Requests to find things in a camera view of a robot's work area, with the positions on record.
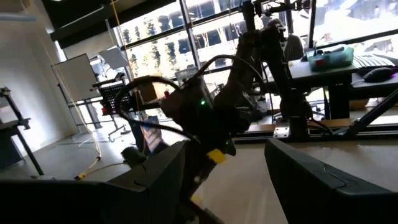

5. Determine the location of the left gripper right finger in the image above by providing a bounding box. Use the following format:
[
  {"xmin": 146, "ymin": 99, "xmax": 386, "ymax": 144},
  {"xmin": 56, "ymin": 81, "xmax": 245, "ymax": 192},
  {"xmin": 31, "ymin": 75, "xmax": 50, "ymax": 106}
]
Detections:
[{"xmin": 264, "ymin": 138, "xmax": 398, "ymax": 224}]

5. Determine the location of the small yellow block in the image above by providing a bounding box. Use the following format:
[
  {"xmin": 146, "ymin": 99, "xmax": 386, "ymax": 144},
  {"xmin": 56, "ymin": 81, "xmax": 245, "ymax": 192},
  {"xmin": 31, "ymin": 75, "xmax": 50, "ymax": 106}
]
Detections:
[{"xmin": 206, "ymin": 148, "xmax": 227, "ymax": 165}]

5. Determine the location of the black desk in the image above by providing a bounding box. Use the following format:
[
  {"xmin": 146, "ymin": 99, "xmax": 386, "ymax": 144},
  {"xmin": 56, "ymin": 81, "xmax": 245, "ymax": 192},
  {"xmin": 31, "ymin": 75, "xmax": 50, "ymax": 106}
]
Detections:
[{"xmin": 289, "ymin": 60, "xmax": 398, "ymax": 121}]

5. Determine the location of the black side stand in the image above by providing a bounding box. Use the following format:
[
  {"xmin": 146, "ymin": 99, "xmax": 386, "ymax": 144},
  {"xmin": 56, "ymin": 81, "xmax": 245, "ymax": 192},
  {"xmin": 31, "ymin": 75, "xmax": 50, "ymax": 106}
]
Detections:
[{"xmin": 0, "ymin": 86, "xmax": 45, "ymax": 177}]

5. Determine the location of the black camera mount frame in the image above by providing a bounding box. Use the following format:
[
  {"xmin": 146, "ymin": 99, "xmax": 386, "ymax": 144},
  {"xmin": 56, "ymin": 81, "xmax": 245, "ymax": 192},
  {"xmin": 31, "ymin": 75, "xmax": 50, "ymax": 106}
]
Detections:
[{"xmin": 241, "ymin": 0, "xmax": 317, "ymax": 47}]

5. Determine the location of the white angled panel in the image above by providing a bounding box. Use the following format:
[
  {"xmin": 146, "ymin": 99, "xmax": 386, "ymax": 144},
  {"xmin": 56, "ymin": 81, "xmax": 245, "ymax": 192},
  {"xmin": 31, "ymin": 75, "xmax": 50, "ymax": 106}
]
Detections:
[{"xmin": 98, "ymin": 46, "xmax": 129, "ymax": 72}]

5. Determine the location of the teal plastic bin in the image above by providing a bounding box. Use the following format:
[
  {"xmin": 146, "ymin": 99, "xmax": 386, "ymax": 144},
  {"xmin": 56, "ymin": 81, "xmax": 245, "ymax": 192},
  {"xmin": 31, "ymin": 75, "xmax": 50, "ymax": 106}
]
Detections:
[{"xmin": 307, "ymin": 46, "xmax": 355, "ymax": 73}]

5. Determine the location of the black perforated cart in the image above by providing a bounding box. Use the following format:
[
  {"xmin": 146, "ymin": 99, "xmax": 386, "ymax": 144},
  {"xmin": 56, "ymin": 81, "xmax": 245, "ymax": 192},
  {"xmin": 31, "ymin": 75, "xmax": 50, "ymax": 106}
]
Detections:
[{"xmin": 92, "ymin": 80, "xmax": 133, "ymax": 142}]

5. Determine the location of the black computer mouse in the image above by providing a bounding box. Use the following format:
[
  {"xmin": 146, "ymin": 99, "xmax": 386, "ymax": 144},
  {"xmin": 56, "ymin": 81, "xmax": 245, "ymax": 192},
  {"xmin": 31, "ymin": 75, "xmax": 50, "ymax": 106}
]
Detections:
[{"xmin": 363, "ymin": 67, "xmax": 396, "ymax": 83}]

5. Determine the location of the blue and white box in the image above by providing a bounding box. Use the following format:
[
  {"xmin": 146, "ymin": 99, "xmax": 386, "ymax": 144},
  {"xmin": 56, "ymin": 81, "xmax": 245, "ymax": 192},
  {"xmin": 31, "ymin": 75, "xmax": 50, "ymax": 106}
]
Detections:
[{"xmin": 141, "ymin": 115, "xmax": 169, "ymax": 153}]

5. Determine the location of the white corner bracket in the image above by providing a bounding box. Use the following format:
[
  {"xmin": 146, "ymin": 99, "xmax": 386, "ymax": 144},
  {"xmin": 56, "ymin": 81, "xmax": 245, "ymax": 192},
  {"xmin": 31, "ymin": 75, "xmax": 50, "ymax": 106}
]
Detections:
[{"xmin": 272, "ymin": 126, "xmax": 292, "ymax": 139}]

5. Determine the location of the office chair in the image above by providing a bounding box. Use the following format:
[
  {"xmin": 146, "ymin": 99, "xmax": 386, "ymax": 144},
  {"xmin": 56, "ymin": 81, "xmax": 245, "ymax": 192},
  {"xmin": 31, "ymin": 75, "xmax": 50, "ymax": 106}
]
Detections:
[{"xmin": 283, "ymin": 33, "xmax": 305, "ymax": 62}]

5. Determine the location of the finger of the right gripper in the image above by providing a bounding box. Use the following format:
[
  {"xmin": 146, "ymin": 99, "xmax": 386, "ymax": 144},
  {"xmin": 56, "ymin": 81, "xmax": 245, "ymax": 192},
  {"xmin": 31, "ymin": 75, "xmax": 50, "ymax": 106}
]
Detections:
[
  {"xmin": 186, "ymin": 146, "xmax": 215, "ymax": 200},
  {"xmin": 224, "ymin": 141, "xmax": 237, "ymax": 156}
]

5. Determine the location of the black table frame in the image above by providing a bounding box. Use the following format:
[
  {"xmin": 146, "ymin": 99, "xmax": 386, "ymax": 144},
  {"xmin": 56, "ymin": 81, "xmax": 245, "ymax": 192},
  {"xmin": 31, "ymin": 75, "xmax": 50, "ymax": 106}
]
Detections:
[{"xmin": 233, "ymin": 90, "xmax": 398, "ymax": 142}]

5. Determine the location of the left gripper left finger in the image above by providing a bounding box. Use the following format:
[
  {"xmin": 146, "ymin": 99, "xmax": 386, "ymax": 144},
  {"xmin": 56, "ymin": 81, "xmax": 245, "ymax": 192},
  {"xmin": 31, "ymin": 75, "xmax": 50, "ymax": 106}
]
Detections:
[{"xmin": 0, "ymin": 141, "xmax": 224, "ymax": 224}]

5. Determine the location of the cardboard box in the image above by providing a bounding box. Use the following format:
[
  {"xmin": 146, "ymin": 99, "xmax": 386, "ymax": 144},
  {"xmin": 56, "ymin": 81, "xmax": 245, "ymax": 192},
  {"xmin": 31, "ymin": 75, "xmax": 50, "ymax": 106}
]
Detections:
[{"xmin": 138, "ymin": 83, "xmax": 158, "ymax": 103}]

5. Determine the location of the whiteboard on stand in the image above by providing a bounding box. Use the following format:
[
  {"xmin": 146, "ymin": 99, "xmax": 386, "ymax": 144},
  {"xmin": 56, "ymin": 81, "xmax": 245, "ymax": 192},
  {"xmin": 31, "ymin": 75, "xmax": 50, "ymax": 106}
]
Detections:
[{"xmin": 51, "ymin": 53, "xmax": 103, "ymax": 130}]

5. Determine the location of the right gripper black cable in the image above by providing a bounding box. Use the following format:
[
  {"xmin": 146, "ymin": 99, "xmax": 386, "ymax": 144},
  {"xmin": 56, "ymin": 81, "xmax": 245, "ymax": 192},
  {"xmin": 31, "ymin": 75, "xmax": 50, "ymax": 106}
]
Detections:
[{"xmin": 114, "ymin": 75, "xmax": 200, "ymax": 141}]

